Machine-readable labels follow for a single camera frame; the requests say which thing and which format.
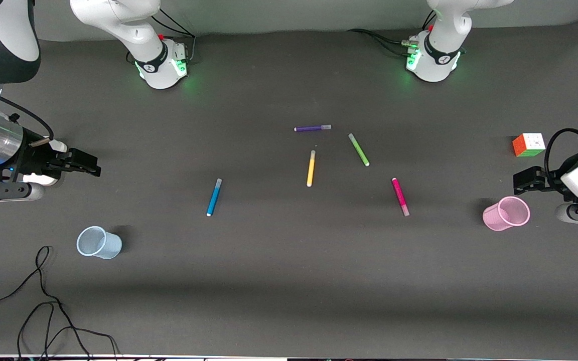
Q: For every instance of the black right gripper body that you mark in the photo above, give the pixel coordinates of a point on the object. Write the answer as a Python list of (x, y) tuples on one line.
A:
[(32, 157)]

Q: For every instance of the pink marker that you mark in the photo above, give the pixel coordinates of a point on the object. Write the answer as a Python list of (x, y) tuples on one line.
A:
[(399, 195)]

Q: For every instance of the blue marker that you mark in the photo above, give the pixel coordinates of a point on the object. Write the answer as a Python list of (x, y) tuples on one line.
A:
[(213, 198)]

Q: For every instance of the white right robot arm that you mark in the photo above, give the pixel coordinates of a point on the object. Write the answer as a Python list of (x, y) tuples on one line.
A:
[(118, 15)]

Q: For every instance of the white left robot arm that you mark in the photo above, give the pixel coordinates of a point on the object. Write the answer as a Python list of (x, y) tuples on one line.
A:
[(439, 30)]

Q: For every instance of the pink plastic cup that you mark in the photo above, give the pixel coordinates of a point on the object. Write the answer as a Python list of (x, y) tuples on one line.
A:
[(507, 213)]

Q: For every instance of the colourful puzzle cube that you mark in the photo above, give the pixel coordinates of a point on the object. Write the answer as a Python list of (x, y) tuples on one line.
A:
[(529, 145)]

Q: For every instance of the light blue plastic cup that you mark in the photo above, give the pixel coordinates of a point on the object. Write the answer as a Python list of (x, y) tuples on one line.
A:
[(99, 243)]

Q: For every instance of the green marker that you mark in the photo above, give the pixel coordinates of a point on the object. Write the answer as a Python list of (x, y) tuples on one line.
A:
[(358, 149)]

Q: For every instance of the yellow marker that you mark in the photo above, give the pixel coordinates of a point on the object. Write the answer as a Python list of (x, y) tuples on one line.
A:
[(311, 169)]

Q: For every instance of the purple marker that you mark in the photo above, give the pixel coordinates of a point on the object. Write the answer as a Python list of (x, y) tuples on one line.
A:
[(311, 128)]

